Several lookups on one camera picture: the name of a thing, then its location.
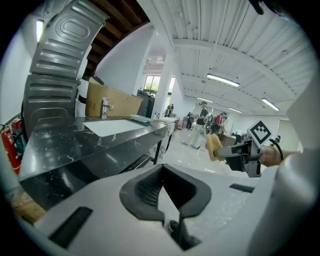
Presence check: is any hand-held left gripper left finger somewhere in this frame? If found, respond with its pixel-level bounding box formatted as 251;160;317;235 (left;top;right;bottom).
33;163;185;256

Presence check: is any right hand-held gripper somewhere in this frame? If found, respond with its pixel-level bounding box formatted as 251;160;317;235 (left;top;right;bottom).
213;120;273;178

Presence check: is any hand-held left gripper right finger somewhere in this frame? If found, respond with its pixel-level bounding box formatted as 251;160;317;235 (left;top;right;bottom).
163;164;270;256

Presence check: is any yellow sponge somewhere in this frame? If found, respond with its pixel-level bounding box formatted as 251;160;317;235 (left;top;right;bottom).
206;133;224;162

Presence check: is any white plastic tray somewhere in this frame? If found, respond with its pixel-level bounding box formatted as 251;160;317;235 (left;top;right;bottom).
129;114;153;124

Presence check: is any person's right forearm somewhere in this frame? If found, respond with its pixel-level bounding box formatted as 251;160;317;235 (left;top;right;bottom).
259;145;303;168

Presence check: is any white marble cabinet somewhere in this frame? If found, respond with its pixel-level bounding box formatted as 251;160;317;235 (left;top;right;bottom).
153;116;178;161

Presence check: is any white rectangular sink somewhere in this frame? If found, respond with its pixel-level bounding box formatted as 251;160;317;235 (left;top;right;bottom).
82;119;147;138

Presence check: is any chrome faucet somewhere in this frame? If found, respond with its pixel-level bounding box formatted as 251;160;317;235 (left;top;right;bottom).
100;97;115;119

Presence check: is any black cabinet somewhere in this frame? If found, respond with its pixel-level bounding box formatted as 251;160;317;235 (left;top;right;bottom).
136;89;156;119

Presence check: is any window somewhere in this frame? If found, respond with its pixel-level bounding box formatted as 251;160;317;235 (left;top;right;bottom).
144;75;161;94

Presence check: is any large brown cardboard box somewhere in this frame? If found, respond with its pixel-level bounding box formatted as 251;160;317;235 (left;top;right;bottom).
85;76;144;118

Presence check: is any grey ribbed washing machine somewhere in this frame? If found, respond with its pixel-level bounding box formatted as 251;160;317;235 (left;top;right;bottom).
21;74;81;140

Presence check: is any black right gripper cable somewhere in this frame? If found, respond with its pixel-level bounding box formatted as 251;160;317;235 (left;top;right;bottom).
269;138;285;161

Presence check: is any wall tube light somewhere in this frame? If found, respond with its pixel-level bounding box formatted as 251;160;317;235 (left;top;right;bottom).
35;19;45;43

